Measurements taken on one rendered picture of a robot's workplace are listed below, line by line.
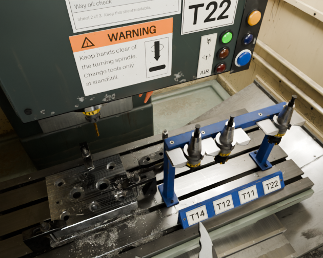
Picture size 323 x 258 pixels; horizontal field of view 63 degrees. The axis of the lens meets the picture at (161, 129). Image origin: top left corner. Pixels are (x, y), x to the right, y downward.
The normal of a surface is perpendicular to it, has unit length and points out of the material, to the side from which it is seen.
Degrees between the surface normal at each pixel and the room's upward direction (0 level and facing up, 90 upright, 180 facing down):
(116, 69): 90
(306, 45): 90
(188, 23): 90
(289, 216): 24
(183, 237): 0
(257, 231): 8
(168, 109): 0
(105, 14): 90
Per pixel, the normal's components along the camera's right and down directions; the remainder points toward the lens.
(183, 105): 0.00, -0.68
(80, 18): 0.38, 0.68
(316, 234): -0.37, -0.51
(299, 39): -0.93, 0.28
